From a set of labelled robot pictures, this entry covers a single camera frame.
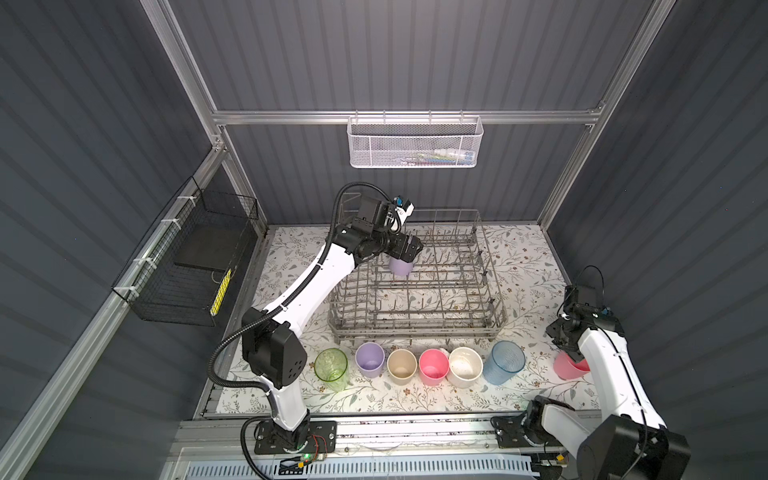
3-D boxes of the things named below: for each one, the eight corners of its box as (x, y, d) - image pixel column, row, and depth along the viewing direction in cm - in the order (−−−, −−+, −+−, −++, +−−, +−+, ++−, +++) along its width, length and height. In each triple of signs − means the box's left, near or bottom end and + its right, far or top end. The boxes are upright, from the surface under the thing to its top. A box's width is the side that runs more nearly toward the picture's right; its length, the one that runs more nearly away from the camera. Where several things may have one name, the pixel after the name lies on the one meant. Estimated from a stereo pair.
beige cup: (396, 391, 82) (397, 379, 75) (385, 368, 86) (384, 355, 78) (418, 379, 84) (421, 366, 77) (406, 357, 88) (408, 343, 80)
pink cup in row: (419, 389, 83) (421, 377, 75) (417, 362, 87) (420, 348, 80) (445, 389, 83) (451, 377, 75) (442, 362, 87) (447, 348, 79)
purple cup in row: (357, 383, 84) (353, 370, 76) (359, 357, 89) (355, 342, 80) (384, 383, 84) (383, 370, 76) (384, 357, 89) (383, 342, 80)
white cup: (446, 389, 82) (451, 379, 75) (443, 358, 88) (447, 346, 81) (479, 389, 82) (487, 379, 75) (473, 358, 88) (480, 346, 81)
